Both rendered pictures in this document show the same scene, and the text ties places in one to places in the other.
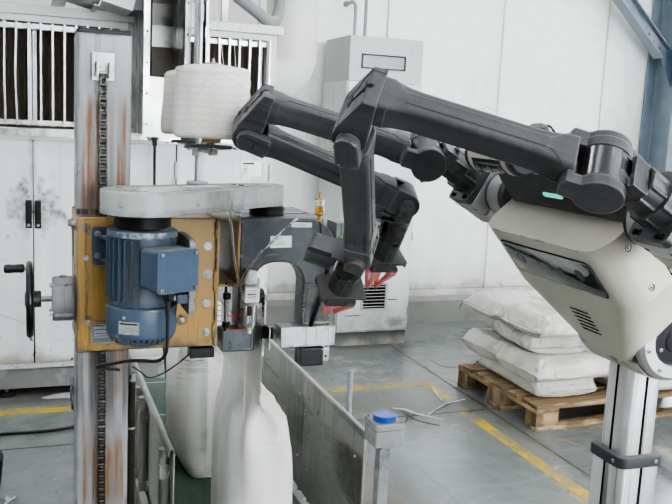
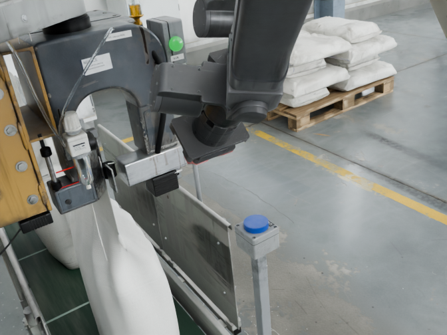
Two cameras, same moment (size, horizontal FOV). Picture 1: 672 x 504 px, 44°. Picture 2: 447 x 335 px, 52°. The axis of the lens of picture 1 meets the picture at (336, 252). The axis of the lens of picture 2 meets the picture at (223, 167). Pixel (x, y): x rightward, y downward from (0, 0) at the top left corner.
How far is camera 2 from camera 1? 1.15 m
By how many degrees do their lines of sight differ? 22
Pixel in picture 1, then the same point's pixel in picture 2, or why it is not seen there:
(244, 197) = (26, 14)
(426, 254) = (188, 18)
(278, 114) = not seen: outside the picture
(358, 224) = (273, 44)
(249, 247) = (56, 81)
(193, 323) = (12, 195)
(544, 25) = not seen: outside the picture
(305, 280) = (140, 104)
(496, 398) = not seen: hidden behind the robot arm
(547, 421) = (303, 123)
